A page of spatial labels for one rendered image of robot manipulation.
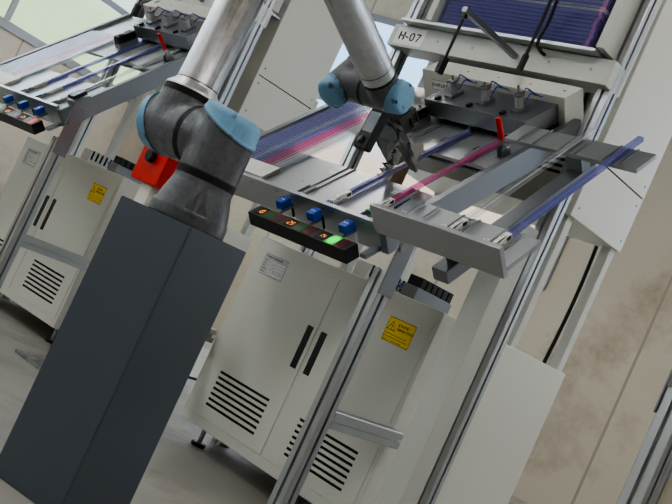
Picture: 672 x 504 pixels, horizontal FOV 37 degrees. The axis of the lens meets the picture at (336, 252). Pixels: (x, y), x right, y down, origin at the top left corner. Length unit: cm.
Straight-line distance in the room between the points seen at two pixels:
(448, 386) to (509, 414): 76
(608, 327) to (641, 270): 34
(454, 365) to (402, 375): 40
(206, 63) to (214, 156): 22
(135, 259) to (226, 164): 24
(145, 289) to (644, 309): 396
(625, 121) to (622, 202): 24
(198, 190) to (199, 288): 18
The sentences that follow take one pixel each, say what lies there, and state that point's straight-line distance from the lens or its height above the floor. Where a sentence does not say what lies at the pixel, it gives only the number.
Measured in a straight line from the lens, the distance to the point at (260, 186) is 251.
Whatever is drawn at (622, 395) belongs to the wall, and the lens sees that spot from 541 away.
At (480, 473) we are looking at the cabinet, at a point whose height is 28.
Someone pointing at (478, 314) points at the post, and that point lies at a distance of 208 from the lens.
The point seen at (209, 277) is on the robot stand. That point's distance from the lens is 186.
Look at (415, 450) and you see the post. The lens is 209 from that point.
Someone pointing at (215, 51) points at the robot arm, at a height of 87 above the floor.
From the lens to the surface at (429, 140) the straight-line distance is 265.
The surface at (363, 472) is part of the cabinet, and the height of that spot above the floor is 19.
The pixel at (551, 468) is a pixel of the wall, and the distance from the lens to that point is 546.
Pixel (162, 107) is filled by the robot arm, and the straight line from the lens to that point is 197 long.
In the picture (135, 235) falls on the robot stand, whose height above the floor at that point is 49.
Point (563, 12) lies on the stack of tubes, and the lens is 280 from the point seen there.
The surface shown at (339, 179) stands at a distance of 249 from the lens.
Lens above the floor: 54
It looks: 3 degrees up
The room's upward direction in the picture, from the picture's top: 25 degrees clockwise
